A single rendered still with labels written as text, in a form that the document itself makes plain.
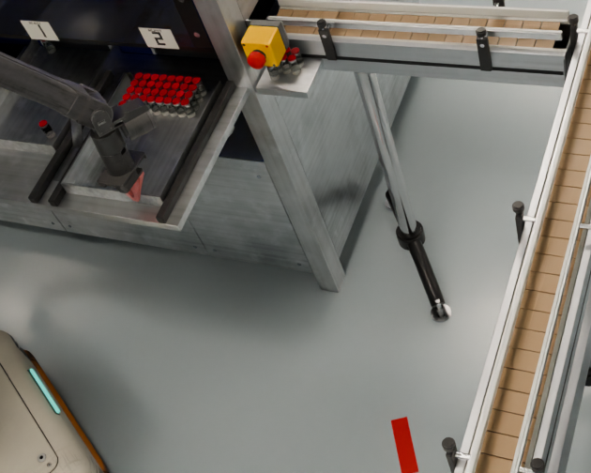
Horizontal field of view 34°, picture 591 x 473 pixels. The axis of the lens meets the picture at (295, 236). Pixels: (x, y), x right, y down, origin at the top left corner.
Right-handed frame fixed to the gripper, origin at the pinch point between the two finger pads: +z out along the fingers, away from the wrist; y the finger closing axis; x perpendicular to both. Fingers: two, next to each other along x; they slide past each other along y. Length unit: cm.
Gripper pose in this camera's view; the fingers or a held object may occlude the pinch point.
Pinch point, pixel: (135, 197)
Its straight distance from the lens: 208.2
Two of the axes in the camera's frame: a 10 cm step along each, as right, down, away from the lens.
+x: -9.0, -1.6, 4.1
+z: 2.1, 6.7, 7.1
